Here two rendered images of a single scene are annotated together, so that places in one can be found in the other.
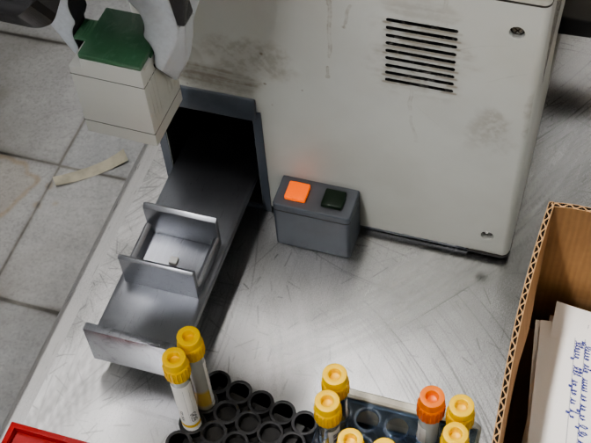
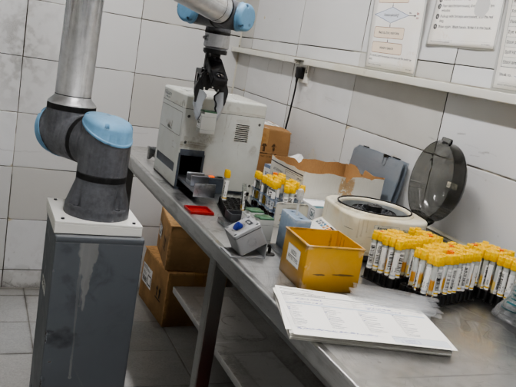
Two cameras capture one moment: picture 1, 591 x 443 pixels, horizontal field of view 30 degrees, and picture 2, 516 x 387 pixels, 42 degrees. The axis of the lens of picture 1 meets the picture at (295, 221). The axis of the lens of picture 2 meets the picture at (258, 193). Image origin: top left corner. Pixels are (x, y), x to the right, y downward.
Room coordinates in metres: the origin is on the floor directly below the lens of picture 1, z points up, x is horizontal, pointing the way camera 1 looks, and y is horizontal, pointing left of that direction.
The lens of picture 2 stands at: (-1.07, 1.38, 1.34)
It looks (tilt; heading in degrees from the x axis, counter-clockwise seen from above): 12 degrees down; 314
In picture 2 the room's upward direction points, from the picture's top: 10 degrees clockwise
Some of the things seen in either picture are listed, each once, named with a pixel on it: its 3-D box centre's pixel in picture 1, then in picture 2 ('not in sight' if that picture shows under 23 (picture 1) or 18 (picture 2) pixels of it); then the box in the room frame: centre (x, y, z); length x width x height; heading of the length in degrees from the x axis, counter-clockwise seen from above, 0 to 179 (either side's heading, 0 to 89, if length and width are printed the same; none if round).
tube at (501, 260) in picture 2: not in sight; (496, 279); (-0.46, -0.05, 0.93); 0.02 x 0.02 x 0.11
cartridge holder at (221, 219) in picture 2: not in sight; (236, 219); (0.18, 0.17, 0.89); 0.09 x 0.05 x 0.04; 69
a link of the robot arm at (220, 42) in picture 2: not in sight; (215, 41); (0.48, 0.09, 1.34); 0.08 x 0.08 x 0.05
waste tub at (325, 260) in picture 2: not in sight; (320, 259); (-0.21, 0.28, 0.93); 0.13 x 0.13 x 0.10; 65
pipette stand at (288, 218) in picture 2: not in sight; (292, 234); (-0.05, 0.20, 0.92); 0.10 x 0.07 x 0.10; 153
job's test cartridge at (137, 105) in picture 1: (127, 78); (206, 122); (0.46, 0.09, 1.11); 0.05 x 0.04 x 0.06; 67
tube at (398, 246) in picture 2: not in sight; (395, 263); (-0.30, 0.13, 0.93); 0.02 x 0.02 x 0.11
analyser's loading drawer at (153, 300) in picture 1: (184, 233); (194, 180); (0.48, 0.08, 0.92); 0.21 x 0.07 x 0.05; 159
